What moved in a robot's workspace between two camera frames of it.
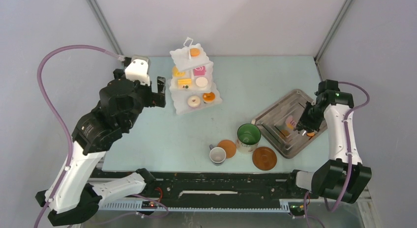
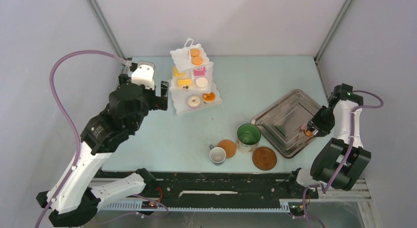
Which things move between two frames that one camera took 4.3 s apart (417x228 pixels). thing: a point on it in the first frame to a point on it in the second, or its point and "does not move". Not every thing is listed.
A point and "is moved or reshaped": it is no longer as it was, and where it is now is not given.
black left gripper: x=155 y=99 does not move
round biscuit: x=194 y=52 does not move
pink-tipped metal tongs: x=290 y=122 is moved or reshaped
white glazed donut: x=193 y=101 does not move
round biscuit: x=285 y=132 to x=197 y=60
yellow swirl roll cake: x=176 y=73 does not move
